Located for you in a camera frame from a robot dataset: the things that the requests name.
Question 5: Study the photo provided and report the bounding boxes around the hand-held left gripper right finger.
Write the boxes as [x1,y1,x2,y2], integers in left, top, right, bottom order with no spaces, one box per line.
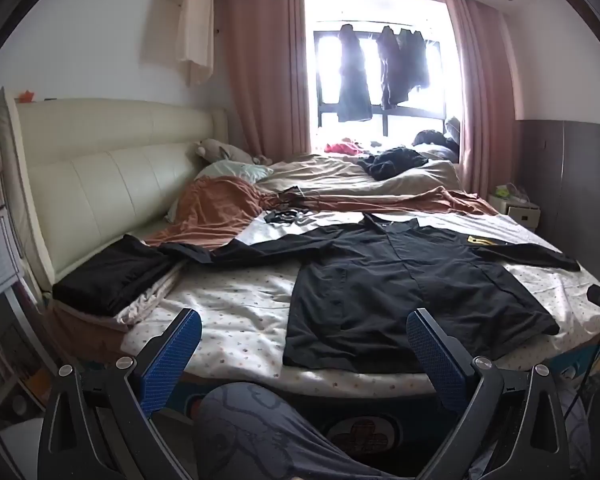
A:
[406,307,568,480]

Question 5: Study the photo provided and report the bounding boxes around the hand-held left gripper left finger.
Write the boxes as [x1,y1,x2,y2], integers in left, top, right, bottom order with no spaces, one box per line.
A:
[37,307,203,480]

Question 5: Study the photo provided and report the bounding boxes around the black jacket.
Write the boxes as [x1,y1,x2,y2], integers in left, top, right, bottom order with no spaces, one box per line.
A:
[157,212,581,376]

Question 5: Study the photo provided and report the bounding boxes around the folded black clothes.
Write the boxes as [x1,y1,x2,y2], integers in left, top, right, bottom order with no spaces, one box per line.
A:
[52,234,183,317]

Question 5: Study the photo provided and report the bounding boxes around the black clothes pile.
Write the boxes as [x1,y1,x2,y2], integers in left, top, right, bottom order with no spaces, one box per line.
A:
[357,146,429,181]

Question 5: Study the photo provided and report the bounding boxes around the folded pale cloth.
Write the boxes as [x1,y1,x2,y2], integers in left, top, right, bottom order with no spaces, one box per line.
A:
[115,260,188,333]

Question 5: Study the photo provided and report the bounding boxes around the bed with cream headboard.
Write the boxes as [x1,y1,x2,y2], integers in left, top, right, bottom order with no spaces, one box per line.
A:
[120,212,600,401]

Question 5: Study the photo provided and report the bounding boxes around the person's leg grey pants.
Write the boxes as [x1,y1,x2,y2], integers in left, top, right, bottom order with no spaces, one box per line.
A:
[190,382,431,480]

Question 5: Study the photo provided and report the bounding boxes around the white nightstand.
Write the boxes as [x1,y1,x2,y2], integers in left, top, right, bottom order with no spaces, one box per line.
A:
[487,192,541,231]

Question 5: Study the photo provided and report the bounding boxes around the brown blanket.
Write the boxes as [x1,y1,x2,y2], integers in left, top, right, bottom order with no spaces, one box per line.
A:
[145,177,501,251]

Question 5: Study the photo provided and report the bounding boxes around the cream padded headboard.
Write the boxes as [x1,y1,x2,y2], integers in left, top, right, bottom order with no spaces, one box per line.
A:
[0,87,229,291]

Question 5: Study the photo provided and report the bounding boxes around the pale green pillow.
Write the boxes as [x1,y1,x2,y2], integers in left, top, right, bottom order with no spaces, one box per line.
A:
[196,160,273,183]

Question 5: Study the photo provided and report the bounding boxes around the grey plush toy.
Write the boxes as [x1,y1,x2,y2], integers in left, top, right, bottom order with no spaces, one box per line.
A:
[195,138,273,166]

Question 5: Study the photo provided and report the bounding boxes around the dark cloth pile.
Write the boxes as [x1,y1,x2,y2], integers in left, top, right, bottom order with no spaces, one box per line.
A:
[412,129,461,153]

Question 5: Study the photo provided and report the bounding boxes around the beige duvet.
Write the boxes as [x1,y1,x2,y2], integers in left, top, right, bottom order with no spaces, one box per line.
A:
[255,152,463,201]

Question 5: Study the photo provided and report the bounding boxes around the red cloth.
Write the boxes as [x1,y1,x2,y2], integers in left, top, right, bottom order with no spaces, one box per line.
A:
[324,137,363,157]

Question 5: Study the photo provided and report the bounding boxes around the pink curtain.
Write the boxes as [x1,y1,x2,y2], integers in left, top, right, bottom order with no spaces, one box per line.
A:
[442,0,523,193]
[225,0,313,161]

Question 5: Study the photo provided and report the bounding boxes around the window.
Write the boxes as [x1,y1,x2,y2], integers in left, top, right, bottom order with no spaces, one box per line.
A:
[305,0,461,151]

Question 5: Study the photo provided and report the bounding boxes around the hanging dark garment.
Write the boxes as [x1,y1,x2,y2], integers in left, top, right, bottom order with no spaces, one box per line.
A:
[336,24,373,123]
[397,27,431,92]
[376,25,406,111]

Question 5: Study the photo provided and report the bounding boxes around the hanging beige garment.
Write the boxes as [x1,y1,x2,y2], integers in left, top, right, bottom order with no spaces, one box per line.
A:
[176,0,216,86]

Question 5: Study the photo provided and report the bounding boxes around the blue bed frame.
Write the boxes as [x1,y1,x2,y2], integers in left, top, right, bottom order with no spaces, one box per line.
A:
[50,305,600,466]

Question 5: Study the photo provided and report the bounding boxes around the black cable bundle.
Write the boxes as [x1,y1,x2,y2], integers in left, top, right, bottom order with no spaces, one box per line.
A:
[262,185,321,226]

